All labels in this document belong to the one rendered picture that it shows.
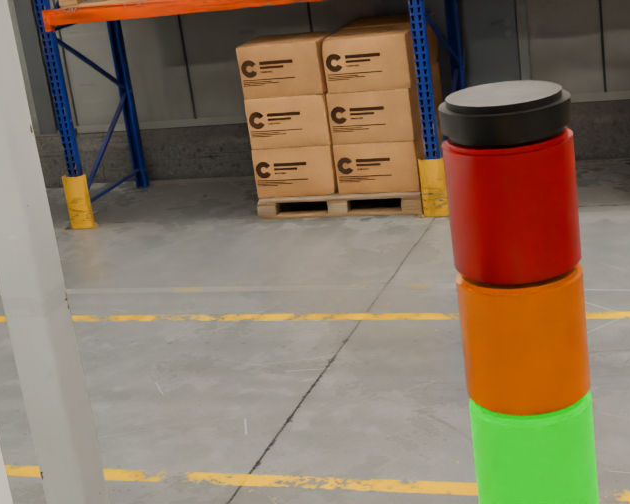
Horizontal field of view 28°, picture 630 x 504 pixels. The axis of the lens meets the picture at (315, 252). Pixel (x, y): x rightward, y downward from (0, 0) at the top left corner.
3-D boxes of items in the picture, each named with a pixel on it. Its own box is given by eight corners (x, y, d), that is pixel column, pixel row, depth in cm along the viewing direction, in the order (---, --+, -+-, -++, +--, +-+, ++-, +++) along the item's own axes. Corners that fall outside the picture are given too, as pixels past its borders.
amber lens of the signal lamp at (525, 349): (456, 416, 50) (443, 292, 48) (480, 364, 54) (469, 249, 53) (583, 419, 48) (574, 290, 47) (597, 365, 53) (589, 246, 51)
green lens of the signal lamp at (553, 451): (469, 537, 52) (456, 421, 50) (491, 477, 56) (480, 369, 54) (592, 543, 50) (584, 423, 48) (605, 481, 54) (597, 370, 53)
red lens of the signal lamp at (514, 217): (442, 287, 48) (428, 154, 47) (468, 245, 53) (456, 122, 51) (573, 285, 47) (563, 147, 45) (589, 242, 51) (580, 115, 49)
